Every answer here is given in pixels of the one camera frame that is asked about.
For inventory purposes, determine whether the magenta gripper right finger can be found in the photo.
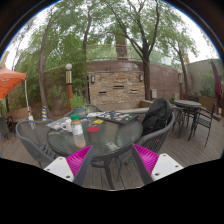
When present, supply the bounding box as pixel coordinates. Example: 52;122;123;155
132;144;183;185

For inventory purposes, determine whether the right wooden lamp post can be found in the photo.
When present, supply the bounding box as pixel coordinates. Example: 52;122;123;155
178;70;183;100

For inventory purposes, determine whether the black backpack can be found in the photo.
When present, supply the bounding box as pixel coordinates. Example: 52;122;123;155
142;98;172;135

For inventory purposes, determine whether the grey mesh chair left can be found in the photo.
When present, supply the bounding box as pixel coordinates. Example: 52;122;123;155
16;120;58;166

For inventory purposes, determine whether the round glass patio table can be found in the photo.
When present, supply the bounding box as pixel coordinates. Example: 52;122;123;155
47;118;142;189

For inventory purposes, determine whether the black game board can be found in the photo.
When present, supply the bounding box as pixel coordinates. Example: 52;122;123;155
98;111;138;125

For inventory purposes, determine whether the stone brick wall fountain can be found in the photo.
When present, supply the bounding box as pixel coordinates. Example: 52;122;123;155
87;60;145;110

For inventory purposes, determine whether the red round coaster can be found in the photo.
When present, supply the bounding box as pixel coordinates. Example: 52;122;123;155
87;127;100;133

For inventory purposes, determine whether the wooden lamp post globe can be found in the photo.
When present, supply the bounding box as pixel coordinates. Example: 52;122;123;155
65;63;72;111

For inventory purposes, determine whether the magazine on table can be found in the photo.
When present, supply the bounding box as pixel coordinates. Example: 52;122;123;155
47;117;69;130

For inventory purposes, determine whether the black metal chair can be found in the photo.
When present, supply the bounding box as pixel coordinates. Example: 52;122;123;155
189;104;216;139

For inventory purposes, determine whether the grey mesh chair far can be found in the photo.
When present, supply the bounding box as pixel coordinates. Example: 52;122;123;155
65;104;101;118

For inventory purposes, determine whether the grey mesh chair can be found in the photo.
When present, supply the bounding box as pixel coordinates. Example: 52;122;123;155
65;104;101;118
116;111;176;181
16;120;58;166

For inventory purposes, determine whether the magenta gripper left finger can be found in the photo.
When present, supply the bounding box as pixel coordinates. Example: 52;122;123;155
45;145;94;186

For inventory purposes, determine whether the grey mesh chair right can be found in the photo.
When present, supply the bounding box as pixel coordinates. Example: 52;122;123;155
116;111;176;181

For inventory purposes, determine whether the yellow card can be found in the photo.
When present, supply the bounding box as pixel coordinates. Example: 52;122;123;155
93;119;104;124

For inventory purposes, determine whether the blue yellow striped bollard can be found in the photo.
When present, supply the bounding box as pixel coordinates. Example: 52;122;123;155
42;106;47;121

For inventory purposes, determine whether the clear bottle green cap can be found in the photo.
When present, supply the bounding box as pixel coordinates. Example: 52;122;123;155
70;114;86;149

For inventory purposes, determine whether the closed maroon parasol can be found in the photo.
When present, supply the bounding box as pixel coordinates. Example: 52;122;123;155
211;59;222;107

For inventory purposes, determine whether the white mug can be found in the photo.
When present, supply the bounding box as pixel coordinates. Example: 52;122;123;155
61;119;72;132

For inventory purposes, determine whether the orange canopy tent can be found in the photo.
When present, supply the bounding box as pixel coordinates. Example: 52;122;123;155
0;66;26;99

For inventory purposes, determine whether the potted green plant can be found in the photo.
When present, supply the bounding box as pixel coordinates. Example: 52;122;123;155
70;93;87;109

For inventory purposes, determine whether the far round patio table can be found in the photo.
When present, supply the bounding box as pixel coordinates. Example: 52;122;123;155
173;100;202;137

